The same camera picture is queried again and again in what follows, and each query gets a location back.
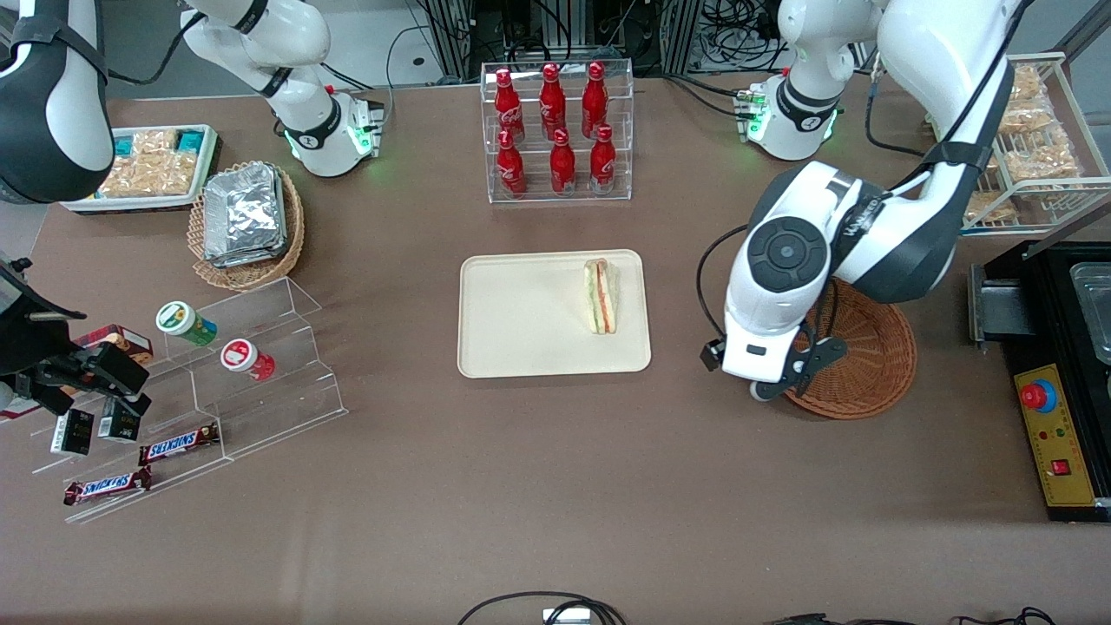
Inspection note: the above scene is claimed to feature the triangle sandwich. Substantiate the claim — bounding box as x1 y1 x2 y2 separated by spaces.
582 258 621 336

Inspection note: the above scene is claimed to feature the black left camera bracket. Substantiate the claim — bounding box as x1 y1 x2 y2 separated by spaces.
779 337 849 399

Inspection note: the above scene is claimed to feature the tan oval wicker basket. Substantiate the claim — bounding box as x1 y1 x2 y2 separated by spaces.
187 161 306 292

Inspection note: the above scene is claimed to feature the clear cracker packet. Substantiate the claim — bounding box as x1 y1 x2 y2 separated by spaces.
144 152 199 194
99 155 148 197
130 129 180 158

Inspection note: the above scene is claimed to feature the black left base cable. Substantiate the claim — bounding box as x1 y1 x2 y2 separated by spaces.
634 73 749 119

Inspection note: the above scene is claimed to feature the clear acrylic step shelf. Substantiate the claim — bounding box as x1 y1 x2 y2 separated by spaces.
26 276 350 525

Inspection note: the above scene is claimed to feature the white wire rack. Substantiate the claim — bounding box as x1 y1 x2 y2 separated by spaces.
959 52 1111 232

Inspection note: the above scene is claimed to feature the small black box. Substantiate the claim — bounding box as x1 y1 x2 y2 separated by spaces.
97 408 141 444
49 408 95 457

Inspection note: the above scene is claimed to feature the silver foil packet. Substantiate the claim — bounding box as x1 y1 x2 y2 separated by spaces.
208 165 289 269
202 165 286 258

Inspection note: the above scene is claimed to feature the black right camera bracket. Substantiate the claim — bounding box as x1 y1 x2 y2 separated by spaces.
17 360 81 418

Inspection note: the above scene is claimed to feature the black machine base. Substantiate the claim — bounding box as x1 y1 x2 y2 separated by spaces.
968 239 1111 523

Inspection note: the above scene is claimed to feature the clear acrylic bottle rack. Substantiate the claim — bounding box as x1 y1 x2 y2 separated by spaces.
481 59 634 205

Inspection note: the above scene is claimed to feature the red white lidded cup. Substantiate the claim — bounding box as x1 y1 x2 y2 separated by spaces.
220 339 276 383

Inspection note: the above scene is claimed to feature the grey metal bar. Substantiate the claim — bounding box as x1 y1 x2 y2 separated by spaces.
1022 195 1111 261

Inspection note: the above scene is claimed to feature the white snack tray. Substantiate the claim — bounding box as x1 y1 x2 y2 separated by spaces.
61 124 222 214

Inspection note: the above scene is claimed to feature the red cola bottle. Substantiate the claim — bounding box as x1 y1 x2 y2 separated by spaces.
590 124 616 194
550 128 576 196
540 62 567 140
496 130 527 199
582 61 608 138
495 69 525 144

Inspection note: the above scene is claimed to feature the aluminium frame profile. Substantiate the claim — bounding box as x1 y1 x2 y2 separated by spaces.
428 0 474 79
660 0 704 75

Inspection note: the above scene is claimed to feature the black table edge cable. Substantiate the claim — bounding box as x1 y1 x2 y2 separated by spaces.
457 592 628 625

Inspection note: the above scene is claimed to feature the brown Snickers bar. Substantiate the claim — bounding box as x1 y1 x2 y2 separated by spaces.
62 466 153 507
139 422 220 466

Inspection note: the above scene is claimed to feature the cream rectangular tray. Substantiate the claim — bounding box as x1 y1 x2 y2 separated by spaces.
457 249 652 379

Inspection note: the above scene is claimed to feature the black camera bracket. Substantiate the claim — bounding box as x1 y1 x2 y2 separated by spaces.
779 337 849 399
17 360 81 418

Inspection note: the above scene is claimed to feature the brown round wicker basket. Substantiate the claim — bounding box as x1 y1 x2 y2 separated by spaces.
781 278 918 421

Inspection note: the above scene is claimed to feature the black cable bundle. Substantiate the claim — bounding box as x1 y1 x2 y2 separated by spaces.
703 0 782 70

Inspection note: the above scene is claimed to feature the black thin edge cable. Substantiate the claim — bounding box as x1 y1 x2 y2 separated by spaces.
768 608 1055 625

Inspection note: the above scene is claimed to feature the yellow control panel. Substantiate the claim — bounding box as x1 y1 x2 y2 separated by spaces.
1013 363 1099 509

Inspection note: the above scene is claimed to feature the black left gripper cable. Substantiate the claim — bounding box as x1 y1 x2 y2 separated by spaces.
694 224 753 350

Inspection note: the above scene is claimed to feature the brown chocolate box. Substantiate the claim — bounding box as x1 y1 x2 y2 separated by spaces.
74 324 154 365

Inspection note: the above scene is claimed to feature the steel pan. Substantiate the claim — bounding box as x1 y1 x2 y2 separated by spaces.
1069 263 1111 365

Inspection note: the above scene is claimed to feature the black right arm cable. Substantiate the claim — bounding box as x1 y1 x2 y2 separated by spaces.
104 9 205 88

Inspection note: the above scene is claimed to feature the green white lidded cup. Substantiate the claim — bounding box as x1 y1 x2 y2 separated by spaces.
155 300 219 347

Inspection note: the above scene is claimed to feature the grey metal block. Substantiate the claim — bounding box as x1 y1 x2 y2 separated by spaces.
968 265 1038 345

